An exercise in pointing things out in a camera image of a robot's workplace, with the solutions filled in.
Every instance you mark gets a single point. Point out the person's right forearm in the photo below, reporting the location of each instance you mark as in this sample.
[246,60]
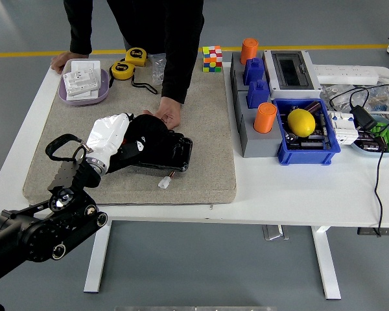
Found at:
[81,42]

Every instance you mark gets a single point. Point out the black electronic module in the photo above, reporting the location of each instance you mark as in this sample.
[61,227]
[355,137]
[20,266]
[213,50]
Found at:
[311,145]

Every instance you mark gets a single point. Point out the colourful puzzle cube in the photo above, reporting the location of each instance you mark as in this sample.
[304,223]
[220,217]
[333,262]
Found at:
[212,60]

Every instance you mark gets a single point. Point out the yellow lemon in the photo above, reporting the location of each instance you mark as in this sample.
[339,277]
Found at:
[301,122]

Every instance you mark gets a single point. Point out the white power strip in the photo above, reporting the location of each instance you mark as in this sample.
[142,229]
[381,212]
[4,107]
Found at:
[343,74]

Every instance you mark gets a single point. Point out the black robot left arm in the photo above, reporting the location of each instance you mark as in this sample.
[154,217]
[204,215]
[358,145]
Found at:
[42,233]

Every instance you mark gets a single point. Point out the orange cylinder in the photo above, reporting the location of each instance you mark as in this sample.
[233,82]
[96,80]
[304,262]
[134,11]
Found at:
[249,50]
[264,118]

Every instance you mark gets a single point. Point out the white circuit breaker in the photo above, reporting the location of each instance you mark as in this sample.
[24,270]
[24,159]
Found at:
[343,129]

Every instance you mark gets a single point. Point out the glossy black panel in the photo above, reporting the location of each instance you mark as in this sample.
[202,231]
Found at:
[178,152]

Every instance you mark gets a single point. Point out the grey-brown mat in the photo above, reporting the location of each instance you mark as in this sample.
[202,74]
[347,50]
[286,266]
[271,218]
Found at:
[197,145]

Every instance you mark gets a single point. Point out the blue plastic block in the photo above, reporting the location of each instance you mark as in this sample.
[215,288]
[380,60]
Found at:
[258,95]
[253,71]

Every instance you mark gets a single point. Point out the small glass light bulb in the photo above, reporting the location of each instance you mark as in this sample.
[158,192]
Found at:
[291,138]

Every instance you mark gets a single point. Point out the black table height controller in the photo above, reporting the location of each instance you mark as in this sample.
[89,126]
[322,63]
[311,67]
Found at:
[366,231]

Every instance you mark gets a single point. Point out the clear plastic bag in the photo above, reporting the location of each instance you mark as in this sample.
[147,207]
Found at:
[156,69]

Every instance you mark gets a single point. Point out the person's left forearm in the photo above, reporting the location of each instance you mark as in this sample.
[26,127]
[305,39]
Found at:
[178,74]

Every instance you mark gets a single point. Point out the clear bag of blue parts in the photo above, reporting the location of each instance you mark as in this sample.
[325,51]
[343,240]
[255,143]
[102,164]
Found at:
[381,100]

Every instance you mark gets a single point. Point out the person's right hand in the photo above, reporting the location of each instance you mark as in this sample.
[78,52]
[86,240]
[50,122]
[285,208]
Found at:
[60,60]

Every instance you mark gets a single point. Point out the grey electrical distribution box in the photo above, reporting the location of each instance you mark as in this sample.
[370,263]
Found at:
[312,74]

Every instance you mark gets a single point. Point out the grey holder block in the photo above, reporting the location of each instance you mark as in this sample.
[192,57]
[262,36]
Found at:
[259,145]
[236,74]

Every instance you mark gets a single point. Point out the white switch plate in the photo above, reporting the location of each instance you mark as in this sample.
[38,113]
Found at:
[84,64]
[102,81]

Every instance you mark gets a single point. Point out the blue plastic bin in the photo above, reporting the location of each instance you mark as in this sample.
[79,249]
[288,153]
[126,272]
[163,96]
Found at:
[304,157]

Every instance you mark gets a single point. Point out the white table leg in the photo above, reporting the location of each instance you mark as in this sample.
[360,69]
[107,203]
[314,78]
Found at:
[95,259]
[327,265]

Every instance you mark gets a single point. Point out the clear bag of washers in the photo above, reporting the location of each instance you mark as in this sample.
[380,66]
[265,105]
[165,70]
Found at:
[332,92]

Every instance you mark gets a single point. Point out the brown cylindrical capacitor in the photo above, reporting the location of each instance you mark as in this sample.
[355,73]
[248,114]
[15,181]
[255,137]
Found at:
[312,107]

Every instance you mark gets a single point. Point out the green terminal blocks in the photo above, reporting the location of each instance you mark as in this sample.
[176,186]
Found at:
[381,129]

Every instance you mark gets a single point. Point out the person's left hand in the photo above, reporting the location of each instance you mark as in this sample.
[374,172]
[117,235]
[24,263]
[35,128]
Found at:
[170,110]

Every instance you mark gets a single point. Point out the dark capacitor pack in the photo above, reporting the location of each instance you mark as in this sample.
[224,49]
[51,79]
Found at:
[369,142]

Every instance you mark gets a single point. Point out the person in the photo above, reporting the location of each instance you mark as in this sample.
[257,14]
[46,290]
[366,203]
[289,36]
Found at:
[149,19]

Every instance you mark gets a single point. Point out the silver metal bracket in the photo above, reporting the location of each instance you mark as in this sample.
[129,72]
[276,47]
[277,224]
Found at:
[275,232]

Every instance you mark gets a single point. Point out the white wall socket module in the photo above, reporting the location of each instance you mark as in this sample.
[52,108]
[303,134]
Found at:
[81,81]

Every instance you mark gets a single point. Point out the purple plastic tray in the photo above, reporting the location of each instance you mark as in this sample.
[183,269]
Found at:
[84,102]

